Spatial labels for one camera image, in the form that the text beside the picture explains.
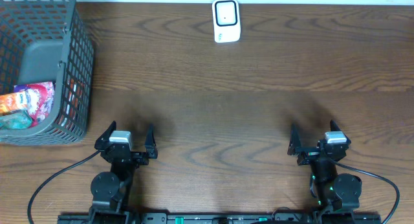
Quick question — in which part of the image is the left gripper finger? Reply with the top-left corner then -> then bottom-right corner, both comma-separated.
94,121 -> 116,150
144,124 -> 158,159

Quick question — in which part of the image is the red purple snack bag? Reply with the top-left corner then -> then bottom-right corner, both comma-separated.
14,82 -> 55,127

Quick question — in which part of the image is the teal snack packet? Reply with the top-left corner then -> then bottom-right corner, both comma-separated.
1,111 -> 33,129

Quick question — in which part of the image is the orange juice carton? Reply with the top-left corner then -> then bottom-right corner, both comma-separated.
1,91 -> 30,116

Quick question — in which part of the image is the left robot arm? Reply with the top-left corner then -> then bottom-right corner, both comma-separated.
87,122 -> 158,224

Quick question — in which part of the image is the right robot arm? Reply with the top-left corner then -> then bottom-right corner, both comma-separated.
287,120 -> 362,223

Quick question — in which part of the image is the grey plastic mesh basket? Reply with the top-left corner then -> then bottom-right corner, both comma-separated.
1,0 -> 95,145

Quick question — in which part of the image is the right black cable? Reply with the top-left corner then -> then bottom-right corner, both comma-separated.
329,157 -> 401,224

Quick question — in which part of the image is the black cable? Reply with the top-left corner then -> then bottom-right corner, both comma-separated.
329,157 -> 401,224
27,149 -> 102,224

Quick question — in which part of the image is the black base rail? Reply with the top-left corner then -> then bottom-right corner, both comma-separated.
57,212 -> 381,224

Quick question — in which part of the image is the left black cable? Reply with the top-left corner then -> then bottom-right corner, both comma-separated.
27,149 -> 102,224

